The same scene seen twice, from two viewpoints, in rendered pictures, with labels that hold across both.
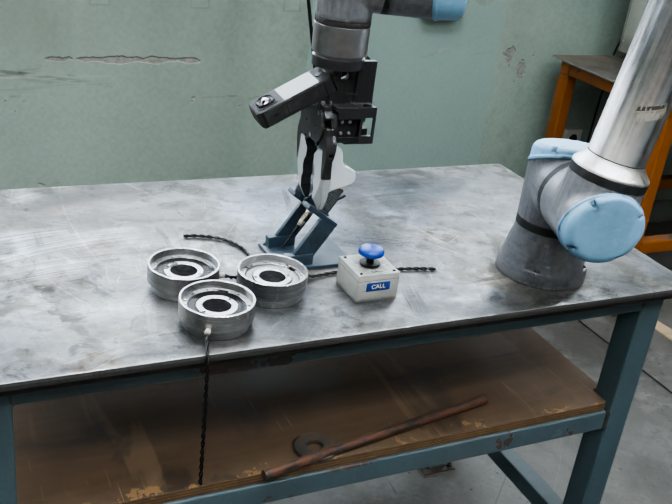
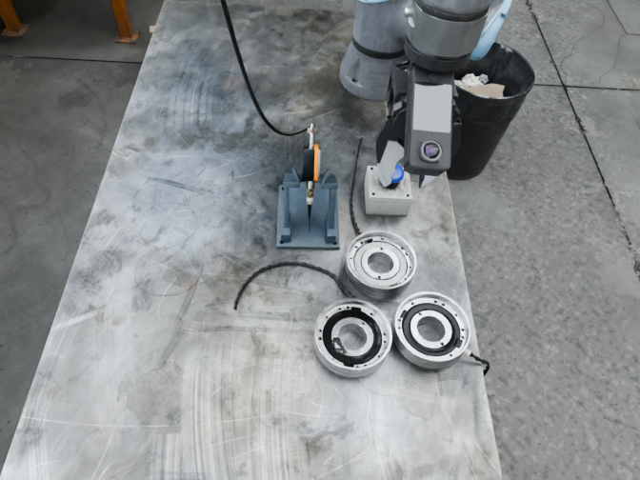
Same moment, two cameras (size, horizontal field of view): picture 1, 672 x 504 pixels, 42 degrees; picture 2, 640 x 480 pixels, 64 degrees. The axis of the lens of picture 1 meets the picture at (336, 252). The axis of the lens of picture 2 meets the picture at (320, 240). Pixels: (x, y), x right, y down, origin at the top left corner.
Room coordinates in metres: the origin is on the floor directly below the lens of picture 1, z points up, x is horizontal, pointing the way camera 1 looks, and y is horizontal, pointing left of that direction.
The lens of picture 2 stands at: (1.07, 0.52, 1.47)
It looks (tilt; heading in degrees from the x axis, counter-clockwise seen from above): 54 degrees down; 294
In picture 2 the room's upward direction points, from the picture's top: 6 degrees clockwise
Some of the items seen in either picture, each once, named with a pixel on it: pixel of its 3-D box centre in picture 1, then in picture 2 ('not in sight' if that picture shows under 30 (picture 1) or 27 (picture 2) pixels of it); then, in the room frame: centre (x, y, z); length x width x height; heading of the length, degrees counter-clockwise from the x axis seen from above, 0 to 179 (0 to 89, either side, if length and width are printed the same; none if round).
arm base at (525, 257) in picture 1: (545, 243); (378, 56); (1.37, -0.35, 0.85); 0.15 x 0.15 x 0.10
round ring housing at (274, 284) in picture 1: (271, 281); (379, 266); (1.16, 0.09, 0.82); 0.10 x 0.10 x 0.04
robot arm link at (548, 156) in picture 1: (562, 180); (391, 2); (1.36, -0.35, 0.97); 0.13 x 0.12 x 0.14; 9
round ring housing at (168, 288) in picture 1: (183, 275); (351, 338); (1.14, 0.22, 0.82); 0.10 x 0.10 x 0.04
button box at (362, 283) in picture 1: (371, 275); (387, 188); (1.21, -0.06, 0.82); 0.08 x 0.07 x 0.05; 118
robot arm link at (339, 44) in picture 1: (339, 39); (442, 22); (1.18, 0.03, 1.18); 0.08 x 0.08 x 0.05
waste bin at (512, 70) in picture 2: not in sight; (467, 114); (1.24, -1.10, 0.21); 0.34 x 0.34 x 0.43
